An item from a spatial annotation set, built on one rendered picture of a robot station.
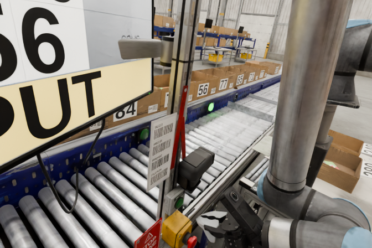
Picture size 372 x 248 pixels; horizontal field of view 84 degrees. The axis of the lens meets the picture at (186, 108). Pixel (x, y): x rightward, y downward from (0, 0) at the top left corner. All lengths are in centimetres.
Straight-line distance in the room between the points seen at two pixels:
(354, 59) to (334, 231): 59
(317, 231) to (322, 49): 33
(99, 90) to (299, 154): 42
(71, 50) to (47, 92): 7
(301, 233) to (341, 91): 56
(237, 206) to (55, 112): 42
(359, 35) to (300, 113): 52
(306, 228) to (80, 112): 47
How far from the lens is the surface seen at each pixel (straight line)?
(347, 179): 141
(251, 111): 207
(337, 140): 198
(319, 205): 60
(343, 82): 93
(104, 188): 104
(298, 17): 40
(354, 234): 50
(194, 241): 73
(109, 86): 44
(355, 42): 91
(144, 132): 127
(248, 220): 55
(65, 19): 37
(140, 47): 51
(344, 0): 40
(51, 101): 35
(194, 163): 61
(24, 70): 32
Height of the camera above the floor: 144
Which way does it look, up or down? 21 degrees down
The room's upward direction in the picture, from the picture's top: 8 degrees clockwise
